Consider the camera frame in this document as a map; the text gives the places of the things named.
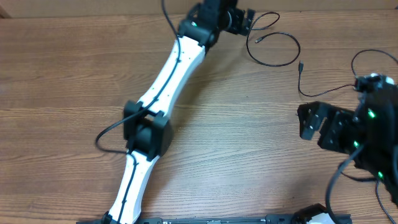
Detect brown cardboard back panel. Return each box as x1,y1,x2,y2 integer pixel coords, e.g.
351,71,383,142
1,0,397,18

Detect black USB cable two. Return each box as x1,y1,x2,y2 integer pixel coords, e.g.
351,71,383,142
245,11,302,68

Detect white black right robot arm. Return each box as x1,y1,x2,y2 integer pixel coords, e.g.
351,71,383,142
297,73,397,203

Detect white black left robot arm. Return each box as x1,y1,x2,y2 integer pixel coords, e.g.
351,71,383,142
95,1,255,224

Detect black USB cable one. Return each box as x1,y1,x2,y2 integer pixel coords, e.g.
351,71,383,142
297,49,398,98

